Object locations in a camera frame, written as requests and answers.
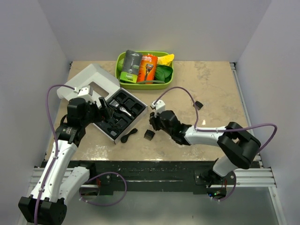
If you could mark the green plastic basket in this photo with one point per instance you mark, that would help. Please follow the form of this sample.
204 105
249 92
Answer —
156 85

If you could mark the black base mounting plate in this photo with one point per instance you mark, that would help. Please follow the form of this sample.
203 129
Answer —
150 176

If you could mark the orange razor package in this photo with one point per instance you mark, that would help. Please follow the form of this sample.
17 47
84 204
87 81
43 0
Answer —
147 68

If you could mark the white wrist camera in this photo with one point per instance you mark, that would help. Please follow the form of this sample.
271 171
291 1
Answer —
158 106
84 91

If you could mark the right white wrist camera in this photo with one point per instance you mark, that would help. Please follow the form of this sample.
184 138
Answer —
158 106

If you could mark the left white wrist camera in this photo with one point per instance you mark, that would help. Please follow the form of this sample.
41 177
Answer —
84 91

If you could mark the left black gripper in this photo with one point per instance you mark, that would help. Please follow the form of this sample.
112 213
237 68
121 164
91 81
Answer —
101 113

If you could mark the grey green razor package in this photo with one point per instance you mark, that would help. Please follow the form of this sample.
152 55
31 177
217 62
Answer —
131 66

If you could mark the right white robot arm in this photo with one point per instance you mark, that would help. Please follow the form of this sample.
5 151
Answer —
238 145

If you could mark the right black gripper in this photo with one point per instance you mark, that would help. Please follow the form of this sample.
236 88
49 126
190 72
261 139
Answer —
153 120

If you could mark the green cloth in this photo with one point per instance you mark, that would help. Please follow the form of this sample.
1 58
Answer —
163 73

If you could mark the white clipper kit box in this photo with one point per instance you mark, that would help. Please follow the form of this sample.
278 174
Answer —
97 85

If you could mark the black comb guard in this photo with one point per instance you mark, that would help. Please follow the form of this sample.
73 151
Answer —
198 105
149 134

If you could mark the black silver hair clipper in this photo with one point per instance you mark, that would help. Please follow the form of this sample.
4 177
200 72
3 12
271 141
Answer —
114 103

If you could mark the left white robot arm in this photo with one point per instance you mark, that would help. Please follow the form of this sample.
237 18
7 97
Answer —
47 203

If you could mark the yellow cloth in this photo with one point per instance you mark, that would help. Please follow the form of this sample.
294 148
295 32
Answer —
166 59

